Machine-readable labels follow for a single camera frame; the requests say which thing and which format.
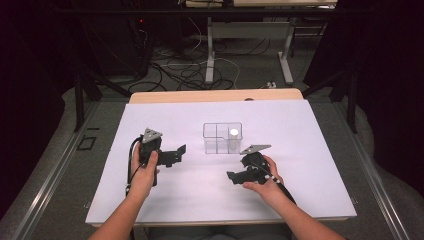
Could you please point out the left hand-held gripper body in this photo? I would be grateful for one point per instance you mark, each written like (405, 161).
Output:
(150, 146)

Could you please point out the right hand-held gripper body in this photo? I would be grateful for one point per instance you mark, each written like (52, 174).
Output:
(255, 161)

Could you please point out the white cylindrical bottle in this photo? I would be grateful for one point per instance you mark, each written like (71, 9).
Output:
(234, 138)

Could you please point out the clear plastic organizer box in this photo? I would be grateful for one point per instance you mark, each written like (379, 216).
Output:
(216, 140)

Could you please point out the person's right hand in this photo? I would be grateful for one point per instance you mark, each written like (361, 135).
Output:
(266, 190)

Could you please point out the person's left hand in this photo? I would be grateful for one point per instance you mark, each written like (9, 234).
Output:
(143, 180)

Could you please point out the white table mat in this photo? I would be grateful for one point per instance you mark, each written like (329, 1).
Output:
(206, 193)

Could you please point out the wooden table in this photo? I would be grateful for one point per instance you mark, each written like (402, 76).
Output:
(200, 95)

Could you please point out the person's lap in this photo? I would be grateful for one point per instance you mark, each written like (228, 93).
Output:
(213, 234)

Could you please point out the white power plug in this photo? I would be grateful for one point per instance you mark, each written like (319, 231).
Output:
(271, 85)

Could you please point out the black computer tower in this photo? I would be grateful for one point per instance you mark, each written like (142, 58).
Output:
(123, 46)

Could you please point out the white-legged desk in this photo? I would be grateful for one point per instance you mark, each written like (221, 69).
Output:
(250, 30)

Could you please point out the black metal frame stand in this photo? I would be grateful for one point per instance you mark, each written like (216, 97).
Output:
(90, 90)
(346, 90)

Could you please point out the metal floor rail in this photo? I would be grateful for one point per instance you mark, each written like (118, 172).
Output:
(376, 186)
(50, 180)

